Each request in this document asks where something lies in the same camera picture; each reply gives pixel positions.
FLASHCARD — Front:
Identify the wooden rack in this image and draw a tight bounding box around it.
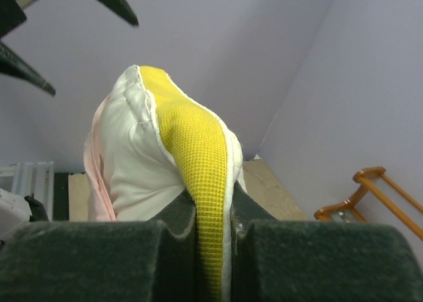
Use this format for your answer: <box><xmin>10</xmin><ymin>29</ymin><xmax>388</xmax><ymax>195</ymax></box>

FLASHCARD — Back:
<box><xmin>314</xmin><ymin>167</ymin><xmax>422</xmax><ymax>239</ymax></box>

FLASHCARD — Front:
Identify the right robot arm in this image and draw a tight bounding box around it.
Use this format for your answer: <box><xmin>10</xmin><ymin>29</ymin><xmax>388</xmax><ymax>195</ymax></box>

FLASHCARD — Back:
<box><xmin>1</xmin><ymin>187</ymin><xmax>422</xmax><ymax>301</ymax></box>

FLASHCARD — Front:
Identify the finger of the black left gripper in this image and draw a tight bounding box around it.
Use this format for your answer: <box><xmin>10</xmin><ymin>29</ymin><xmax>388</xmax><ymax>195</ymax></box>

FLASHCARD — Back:
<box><xmin>1</xmin><ymin>43</ymin><xmax>56</xmax><ymax>96</ymax></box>
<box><xmin>97</xmin><ymin>0</ymin><xmax>139</xmax><ymax>26</ymax></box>

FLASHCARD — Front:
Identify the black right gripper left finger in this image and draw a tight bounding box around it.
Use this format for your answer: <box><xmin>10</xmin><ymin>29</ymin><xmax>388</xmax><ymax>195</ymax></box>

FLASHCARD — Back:
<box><xmin>1</xmin><ymin>192</ymin><xmax>196</xmax><ymax>301</ymax></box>

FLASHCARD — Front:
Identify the small teal item on rack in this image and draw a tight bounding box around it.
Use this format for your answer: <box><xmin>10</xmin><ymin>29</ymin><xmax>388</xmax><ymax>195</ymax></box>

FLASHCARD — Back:
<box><xmin>330</xmin><ymin>210</ymin><xmax>356</xmax><ymax>223</ymax></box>

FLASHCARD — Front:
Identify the white and yellow pillow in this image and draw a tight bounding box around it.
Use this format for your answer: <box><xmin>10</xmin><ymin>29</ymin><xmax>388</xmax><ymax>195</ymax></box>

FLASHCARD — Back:
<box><xmin>100</xmin><ymin>65</ymin><xmax>243</xmax><ymax>301</ymax></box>

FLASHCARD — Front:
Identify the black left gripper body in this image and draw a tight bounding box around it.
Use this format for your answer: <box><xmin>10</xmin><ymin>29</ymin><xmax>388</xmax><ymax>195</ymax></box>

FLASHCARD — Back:
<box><xmin>1</xmin><ymin>0</ymin><xmax>37</xmax><ymax>38</ymax></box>

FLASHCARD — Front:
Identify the blue and pink printed pillowcase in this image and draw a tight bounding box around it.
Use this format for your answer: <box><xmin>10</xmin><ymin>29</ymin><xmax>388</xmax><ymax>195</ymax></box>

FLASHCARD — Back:
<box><xmin>83</xmin><ymin>95</ymin><xmax>116</xmax><ymax>221</ymax></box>

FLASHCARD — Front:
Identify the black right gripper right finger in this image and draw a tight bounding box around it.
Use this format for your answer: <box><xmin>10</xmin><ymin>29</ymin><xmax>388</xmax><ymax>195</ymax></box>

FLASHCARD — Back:
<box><xmin>231</xmin><ymin>184</ymin><xmax>422</xmax><ymax>301</ymax></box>

